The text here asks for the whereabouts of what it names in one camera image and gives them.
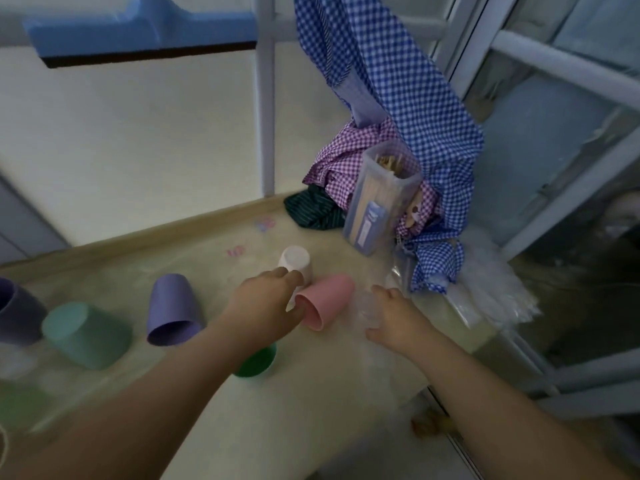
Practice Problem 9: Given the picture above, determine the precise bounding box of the dark green striped cloth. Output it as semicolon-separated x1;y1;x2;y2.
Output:
283;185;347;230

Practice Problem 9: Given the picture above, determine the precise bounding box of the purple gingham cloth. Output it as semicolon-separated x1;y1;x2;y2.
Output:
303;119;443;235

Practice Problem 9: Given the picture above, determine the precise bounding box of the white metal rack pole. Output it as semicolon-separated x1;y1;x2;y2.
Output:
252;0;277;197

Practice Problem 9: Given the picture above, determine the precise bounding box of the clear container of wooden sticks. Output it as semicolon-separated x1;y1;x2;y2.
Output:
342;141;424;257

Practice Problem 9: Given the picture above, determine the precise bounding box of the white window frame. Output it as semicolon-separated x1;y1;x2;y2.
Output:
432;0;640;260

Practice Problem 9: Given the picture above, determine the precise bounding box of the person's left hand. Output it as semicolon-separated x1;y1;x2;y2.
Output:
224;268;308;346

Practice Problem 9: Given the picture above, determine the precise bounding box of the blue plastic shelf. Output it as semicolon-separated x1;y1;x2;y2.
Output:
22;0;259;69

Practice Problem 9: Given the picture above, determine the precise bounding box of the pale green plastic cup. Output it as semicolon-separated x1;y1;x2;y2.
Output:
0;380;52;431

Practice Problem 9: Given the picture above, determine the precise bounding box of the teal plastic cup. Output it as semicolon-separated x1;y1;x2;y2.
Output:
41;301;134;371

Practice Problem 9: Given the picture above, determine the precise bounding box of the person's right forearm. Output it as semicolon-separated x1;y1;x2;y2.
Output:
409;334;637;480

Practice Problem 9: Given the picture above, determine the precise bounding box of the white clear plastic bag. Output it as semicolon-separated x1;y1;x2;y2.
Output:
387;227;543;329

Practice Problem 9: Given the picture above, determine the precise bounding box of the person's left forearm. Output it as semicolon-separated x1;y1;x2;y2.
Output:
0;319;267;480

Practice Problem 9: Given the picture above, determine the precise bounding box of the white plastic cup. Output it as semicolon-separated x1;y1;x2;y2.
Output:
277;245;314;286

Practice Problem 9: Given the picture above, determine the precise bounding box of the clear plastic wrap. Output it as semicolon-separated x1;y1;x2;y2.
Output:
349;289;387;330

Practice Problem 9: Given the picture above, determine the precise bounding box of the lavender plastic cup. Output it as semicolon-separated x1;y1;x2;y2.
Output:
146;273;206;347

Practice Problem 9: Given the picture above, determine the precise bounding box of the blue gingham cloth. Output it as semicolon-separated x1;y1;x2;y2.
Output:
292;0;485;295

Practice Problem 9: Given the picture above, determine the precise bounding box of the person's right hand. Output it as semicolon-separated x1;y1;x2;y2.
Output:
365;287;437;356

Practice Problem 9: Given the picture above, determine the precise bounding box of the dark purple plastic cup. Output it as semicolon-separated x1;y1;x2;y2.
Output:
0;277;49;346

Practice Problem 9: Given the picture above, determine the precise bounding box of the pink plastic cup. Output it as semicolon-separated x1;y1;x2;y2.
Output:
295;273;356;332

